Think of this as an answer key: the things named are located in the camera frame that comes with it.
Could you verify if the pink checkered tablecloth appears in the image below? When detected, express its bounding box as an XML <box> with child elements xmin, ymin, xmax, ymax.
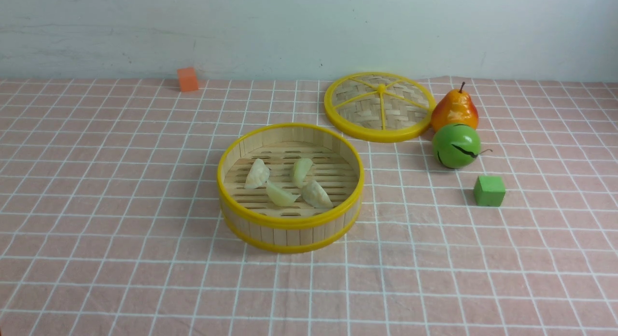
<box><xmin>0</xmin><ymin>79</ymin><xmax>618</xmax><ymax>336</ymax></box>

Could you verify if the yellow-rimmed woven steamer lid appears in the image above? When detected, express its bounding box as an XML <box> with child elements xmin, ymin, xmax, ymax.
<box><xmin>323</xmin><ymin>72</ymin><xmax>436</xmax><ymax>143</ymax></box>

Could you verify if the green foam cube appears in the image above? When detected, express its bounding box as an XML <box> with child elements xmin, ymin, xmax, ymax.
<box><xmin>473</xmin><ymin>175</ymin><xmax>506</xmax><ymax>208</ymax></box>

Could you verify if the yellow-rimmed bamboo steamer tray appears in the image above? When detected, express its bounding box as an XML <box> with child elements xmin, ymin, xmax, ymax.
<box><xmin>217</xmin><ymin>123</ymin><xmax>365</xmax><ymax>254</ymax></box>

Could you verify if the white dumpling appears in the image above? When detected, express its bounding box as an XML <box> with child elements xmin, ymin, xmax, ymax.
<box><xmin>301</xmin><ymin>180</ymin><xmax>333</xmax><ymax>209</ymax></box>
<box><xmin>244</xmin><ymin>158</ymin><xmax>271</xmax><ymax>189</ymax></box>

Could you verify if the pale green dumpling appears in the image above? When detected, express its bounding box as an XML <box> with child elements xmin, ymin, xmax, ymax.
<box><xmin>266</xmin><ymin>181</ymin><xmax>300</xmax><ymax>208</ymax></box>
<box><xmin>292</xmin><ymin>158</ymin><xmax>313</xmax><ymax>188</ymax></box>

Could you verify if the green toy apple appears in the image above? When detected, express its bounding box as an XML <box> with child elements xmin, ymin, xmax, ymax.
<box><xmin>432</xmin><ymin>123</ymin><xmax>493</xmax><ymax>169</ymax></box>

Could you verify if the orange foam cube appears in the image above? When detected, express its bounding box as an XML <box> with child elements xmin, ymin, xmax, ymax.
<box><xmin>177</xmin><ymin>66</ymin><xmax>199</xmax><ymax>92</ymax></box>

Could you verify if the orange yellow toy pear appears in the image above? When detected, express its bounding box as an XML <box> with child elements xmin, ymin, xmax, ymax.
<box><xmin>430</xmin><ymin>82</ymin><xmax>479</xmax><ymax>132</ymax></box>

